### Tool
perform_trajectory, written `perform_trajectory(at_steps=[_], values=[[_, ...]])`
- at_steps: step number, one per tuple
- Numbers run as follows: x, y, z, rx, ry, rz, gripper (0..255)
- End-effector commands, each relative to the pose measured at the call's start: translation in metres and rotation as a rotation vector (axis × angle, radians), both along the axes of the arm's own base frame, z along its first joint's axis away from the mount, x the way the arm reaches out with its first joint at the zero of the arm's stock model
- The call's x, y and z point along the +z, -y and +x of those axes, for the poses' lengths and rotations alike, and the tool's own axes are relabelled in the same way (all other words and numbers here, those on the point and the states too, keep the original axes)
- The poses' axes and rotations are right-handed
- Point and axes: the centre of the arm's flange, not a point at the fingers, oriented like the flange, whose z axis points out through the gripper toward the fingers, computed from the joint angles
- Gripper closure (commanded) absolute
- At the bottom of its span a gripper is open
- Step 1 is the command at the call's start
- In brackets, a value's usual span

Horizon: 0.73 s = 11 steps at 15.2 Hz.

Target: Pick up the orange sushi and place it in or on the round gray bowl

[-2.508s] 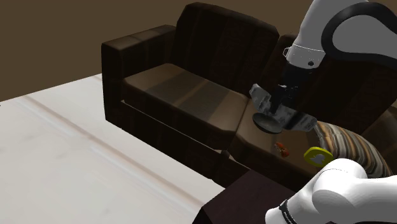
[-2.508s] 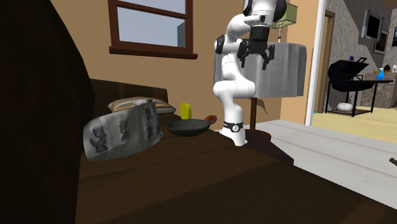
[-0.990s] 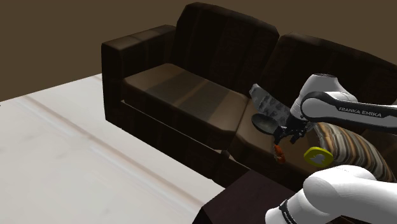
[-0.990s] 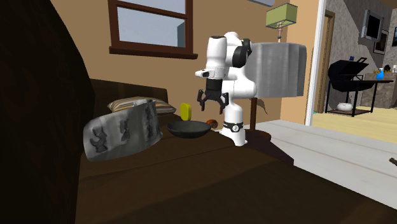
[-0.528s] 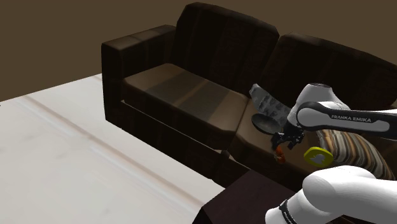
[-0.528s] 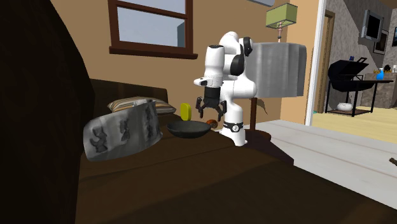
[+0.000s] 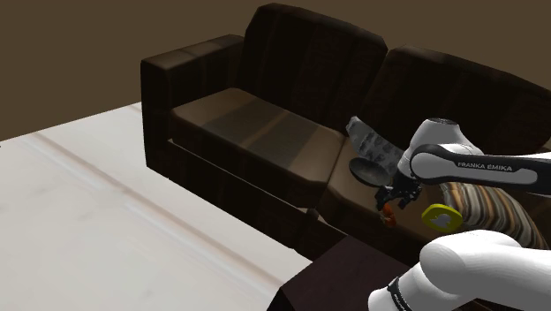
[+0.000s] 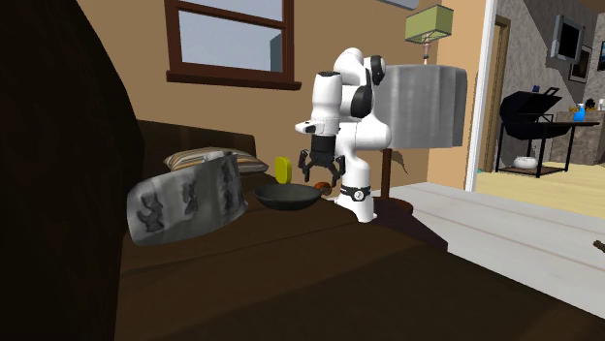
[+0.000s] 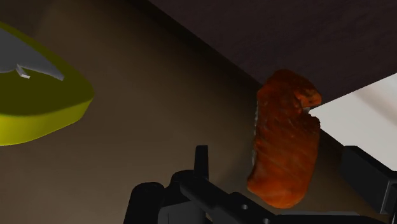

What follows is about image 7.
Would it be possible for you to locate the dark robot stand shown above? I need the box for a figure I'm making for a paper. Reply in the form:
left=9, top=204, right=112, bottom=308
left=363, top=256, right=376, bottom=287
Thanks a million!
left=267, top=234, right=517, bottom=311

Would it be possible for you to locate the grey patterned tablet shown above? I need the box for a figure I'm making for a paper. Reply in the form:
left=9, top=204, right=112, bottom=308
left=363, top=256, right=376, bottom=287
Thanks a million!
left=345, top=115, right=405, bottom=176

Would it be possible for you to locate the orange red small toy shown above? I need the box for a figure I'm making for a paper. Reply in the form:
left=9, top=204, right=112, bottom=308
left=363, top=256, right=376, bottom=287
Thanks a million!
left=380, top=202, right=397, bottom=228

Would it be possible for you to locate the dark brown sofa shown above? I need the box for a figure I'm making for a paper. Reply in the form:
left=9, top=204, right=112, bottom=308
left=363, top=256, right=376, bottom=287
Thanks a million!
left=140, top=3, right=551, bottom=268

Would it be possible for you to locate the yellow round disc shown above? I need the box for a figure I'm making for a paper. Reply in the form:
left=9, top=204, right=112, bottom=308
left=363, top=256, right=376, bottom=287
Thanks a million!
left=421, top=203, right=464, bottom=233

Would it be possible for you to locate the dark round bowl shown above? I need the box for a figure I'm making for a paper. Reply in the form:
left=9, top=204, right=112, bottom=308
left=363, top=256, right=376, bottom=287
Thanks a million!
left=348, top=156, right=393, bottom=188

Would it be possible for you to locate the striped brown pillow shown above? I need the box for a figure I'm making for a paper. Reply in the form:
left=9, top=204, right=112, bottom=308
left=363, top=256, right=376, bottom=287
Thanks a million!
left=440, top=181, right=550, bottom=250

